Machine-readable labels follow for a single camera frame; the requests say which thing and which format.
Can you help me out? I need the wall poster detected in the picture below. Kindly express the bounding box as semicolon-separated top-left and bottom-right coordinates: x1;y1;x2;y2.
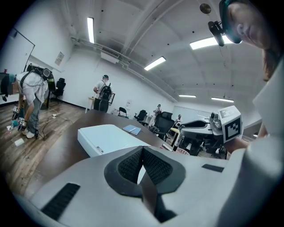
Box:
55;51;65;66

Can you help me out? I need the black folding chair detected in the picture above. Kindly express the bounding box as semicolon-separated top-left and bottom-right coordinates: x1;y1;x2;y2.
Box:
117;106;130;119

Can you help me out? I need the yellow desk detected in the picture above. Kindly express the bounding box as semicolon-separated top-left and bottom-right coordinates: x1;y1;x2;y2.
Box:
168;128;181;147

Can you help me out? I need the person's right forearm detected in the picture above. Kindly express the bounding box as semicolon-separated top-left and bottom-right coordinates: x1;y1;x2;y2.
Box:
223;123;269;154

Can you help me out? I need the white flat box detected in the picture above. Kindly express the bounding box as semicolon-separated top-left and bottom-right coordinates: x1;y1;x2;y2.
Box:
77;124;145;158

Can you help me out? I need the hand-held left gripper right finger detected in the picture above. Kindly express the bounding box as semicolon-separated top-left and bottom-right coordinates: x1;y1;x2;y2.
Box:
143;146;237;227

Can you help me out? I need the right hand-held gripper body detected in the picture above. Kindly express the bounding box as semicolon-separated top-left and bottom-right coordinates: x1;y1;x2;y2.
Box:
208;106;244;144

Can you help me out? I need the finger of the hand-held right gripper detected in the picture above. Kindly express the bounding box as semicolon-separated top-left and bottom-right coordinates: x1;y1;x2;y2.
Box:
179;123;214;135
184;119;210;125

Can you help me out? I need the blue notebook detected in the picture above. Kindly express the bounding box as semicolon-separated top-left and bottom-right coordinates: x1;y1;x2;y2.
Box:
122;124;142;136

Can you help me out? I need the white pen with black cap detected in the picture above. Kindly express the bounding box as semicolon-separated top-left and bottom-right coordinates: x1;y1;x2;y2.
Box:
174;132;185;151

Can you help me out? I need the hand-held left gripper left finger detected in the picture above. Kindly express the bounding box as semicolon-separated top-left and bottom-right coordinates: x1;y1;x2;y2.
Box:
28;146;164;227

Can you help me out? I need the wall air conditioner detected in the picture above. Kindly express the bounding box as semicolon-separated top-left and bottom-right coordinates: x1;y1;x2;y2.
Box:
100;50;120;64

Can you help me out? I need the small white table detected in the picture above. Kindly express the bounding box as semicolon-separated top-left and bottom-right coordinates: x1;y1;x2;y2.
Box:
85;93;116;114

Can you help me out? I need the black office chair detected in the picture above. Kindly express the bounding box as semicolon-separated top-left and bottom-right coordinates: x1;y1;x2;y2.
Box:
154;111;175;140
51;77;67;104
134;109;148;123
183;133;227;160

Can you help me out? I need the round ceiling fixture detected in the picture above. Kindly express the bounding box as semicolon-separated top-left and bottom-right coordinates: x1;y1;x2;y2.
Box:
199;3;212;14

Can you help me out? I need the black head-worn camera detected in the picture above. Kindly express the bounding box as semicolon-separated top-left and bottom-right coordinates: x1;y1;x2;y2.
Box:
207;0;243;47

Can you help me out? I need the person's face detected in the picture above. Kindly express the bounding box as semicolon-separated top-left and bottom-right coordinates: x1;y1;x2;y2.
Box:
226;0;277;50

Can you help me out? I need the black floor cable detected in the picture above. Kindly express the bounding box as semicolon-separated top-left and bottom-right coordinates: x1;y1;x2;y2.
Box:
39;114;68;140

